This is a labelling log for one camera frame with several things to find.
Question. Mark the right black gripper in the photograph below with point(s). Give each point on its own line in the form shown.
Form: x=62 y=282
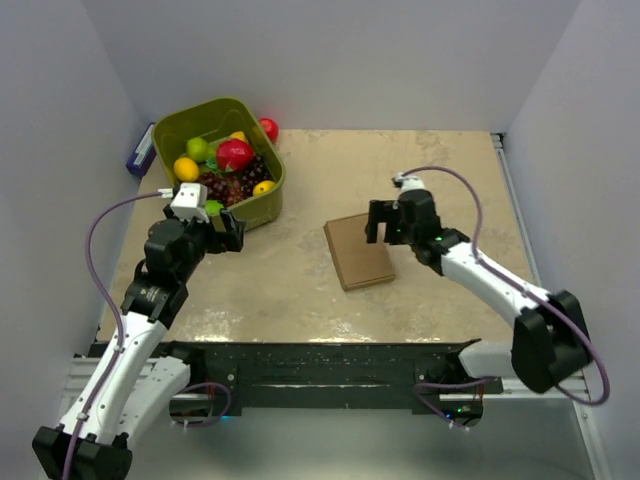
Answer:
x=382 y=212

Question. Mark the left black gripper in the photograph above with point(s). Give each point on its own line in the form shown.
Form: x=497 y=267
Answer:
x=234 y=228

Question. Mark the brown cardboard box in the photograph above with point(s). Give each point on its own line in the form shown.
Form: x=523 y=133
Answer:
x=358 y=264

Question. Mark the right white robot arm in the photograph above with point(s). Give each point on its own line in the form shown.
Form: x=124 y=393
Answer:
x=549 y=330

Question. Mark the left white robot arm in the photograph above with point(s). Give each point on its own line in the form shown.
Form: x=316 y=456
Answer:
x=95 y=438

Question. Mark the blue white small box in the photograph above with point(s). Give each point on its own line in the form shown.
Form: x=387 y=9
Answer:
x=142 y=156

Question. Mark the green fruit front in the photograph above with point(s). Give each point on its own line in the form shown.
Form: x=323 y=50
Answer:
x=213 y=207

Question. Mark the dark purple grape bunch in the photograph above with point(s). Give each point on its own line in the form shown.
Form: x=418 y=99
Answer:
x=229 y=188

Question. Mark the yellow lemon right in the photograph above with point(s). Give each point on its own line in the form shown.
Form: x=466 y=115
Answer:
x=263 y=187

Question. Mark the yellow lemon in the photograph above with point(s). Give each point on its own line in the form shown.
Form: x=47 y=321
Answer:
x=263 y=187
x=186 y=170

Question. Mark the red pomegranate in bin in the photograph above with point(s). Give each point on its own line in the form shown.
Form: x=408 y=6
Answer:
x=233 y=155

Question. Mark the yellow lemon left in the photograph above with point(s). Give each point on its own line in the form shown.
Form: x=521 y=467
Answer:
x=186 y=170

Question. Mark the green pear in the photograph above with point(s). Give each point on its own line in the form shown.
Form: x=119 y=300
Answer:
x=199 y=150

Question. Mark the yellow fruit at back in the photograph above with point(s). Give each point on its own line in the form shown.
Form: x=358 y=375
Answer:
x=239 y=135

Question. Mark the red apple outside bin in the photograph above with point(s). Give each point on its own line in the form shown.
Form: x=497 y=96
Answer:
x=270 y=128

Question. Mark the green plastic bin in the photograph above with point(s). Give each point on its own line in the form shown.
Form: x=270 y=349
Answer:
x=213 y=121

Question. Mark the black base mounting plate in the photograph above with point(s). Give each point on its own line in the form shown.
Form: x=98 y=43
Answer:
x=394 y=376

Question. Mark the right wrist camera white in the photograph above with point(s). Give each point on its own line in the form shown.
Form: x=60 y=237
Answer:
x=405 y=182

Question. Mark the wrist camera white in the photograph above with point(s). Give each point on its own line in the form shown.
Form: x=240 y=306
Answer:
x=405 y=182
x=189 y=202

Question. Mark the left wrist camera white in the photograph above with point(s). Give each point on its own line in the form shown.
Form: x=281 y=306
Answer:
x=189 y=202

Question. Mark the aluminium frame rail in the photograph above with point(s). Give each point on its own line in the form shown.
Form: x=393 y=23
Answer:
x=576 y=384

